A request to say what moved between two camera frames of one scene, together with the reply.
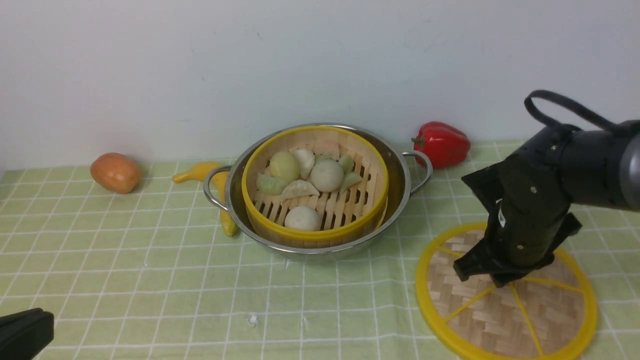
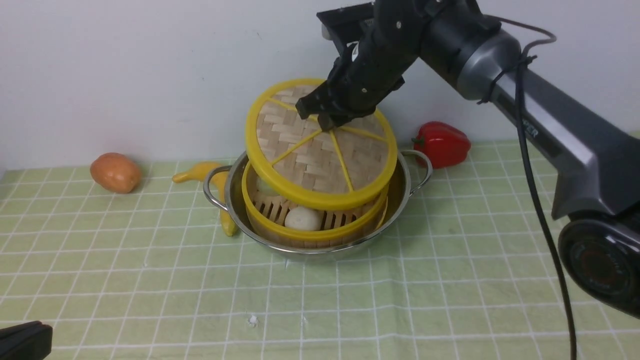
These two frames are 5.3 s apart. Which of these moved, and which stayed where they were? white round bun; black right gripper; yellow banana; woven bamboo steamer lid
Moved: woven bamboo steamer lid; black right gripper
Stayed: yellow banana; white round bun
